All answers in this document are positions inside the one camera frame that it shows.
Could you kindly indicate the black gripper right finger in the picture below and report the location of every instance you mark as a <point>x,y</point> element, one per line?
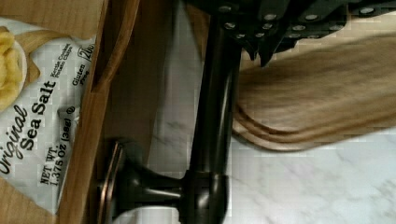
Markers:
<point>286,21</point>

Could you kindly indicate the wooden drawer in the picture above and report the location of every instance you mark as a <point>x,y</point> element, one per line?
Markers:
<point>106,176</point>

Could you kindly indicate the wooden cutting board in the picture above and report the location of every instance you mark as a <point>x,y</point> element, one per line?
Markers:
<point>319,92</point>

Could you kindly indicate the white potato chips bag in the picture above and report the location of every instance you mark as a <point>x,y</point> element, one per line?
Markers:
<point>38,127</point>

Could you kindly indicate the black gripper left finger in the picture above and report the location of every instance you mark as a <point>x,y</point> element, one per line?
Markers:
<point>239,18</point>

